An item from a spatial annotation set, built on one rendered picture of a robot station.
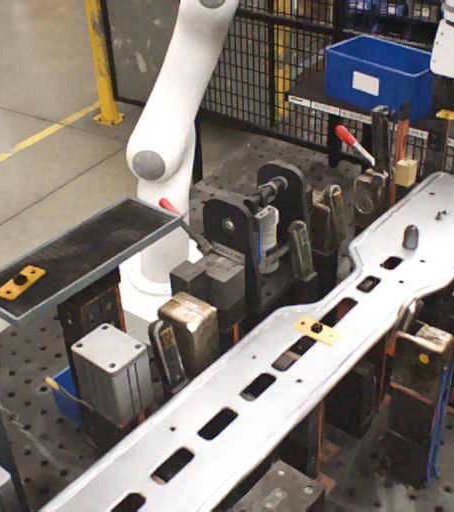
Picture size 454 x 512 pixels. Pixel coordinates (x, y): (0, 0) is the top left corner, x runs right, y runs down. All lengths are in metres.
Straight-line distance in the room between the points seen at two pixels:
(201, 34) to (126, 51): 2.91
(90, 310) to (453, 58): 0.81
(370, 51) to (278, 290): 0.98
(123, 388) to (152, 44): 3.22
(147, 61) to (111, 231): 3.00
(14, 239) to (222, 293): 2.35
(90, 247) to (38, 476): 0.50
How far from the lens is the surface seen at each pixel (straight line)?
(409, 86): 1.98
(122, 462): 1.14
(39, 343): 1.84
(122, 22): 4.31
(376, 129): 1.63
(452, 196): 1.76
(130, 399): 1.18
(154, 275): 1.79
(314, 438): 1.38
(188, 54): 1.49
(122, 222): 1.35
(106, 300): 1.32
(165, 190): 1.68
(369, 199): 1.70
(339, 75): 2.12
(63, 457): 1.57
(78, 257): 1.28
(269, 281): 1.50
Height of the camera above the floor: 1.86
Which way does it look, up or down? 35 degrees down
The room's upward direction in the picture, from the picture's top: 3 degrees counter-clockwise
